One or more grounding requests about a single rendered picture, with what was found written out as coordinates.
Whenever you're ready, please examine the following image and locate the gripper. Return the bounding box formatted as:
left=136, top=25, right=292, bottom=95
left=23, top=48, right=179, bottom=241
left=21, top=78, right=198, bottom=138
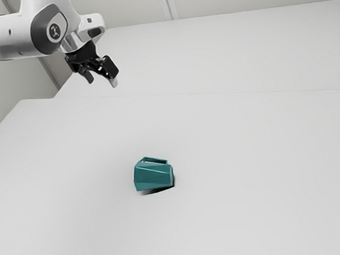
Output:
left=63, top=37, right=122, bottom=94

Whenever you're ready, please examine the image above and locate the teal faceted mug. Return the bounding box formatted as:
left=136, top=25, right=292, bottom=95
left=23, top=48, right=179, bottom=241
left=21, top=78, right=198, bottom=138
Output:
left=130, top=153, right=177, bottom=194

